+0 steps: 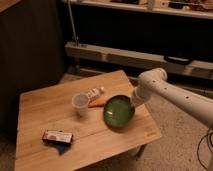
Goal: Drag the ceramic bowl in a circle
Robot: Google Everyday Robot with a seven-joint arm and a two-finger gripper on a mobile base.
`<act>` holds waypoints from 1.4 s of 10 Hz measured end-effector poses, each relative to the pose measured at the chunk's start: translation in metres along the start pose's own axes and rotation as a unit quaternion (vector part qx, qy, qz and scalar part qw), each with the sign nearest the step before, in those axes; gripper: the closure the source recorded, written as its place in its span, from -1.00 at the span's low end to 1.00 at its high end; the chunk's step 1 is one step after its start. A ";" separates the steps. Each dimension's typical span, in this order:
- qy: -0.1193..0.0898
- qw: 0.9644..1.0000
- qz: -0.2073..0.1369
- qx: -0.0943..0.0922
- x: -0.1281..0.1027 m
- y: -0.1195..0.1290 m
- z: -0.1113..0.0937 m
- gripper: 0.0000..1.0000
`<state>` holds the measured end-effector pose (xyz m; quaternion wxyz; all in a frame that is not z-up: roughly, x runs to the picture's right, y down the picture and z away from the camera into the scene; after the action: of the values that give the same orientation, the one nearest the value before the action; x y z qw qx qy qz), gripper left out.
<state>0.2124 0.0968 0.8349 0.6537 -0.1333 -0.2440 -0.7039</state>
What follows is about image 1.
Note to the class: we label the orange carrot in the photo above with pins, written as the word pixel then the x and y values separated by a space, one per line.
pixel 97 103

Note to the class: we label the blue object under box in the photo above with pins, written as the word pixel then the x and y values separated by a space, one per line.
pixel 62 149

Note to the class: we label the metal pole stand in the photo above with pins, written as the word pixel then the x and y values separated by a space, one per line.
pixel 74 37

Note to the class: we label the wooden table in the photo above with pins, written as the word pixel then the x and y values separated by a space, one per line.
pixel 50 109

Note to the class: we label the green ceramic bowl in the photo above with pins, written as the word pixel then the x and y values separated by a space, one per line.
pixel 118 111

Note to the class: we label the white lower shelf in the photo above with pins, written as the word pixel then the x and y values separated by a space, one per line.
pixel 195 68

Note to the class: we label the upper shelf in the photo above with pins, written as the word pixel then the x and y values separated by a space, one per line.
pixel 186 8

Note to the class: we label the red rectangular box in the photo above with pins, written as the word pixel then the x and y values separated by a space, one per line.
pixel 57 136

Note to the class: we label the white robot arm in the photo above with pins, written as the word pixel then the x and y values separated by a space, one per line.
pixel 155 81

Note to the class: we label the clear plastic cup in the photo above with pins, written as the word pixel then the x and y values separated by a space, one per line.
pixel 80 103

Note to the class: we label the black handle on shelf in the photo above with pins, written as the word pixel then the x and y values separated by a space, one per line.
pixel 177 60

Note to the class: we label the small plastic bottle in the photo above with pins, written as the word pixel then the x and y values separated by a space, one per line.
pixel 95 93

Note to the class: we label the dark cabinet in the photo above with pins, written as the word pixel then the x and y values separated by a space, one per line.
pixel 31 54

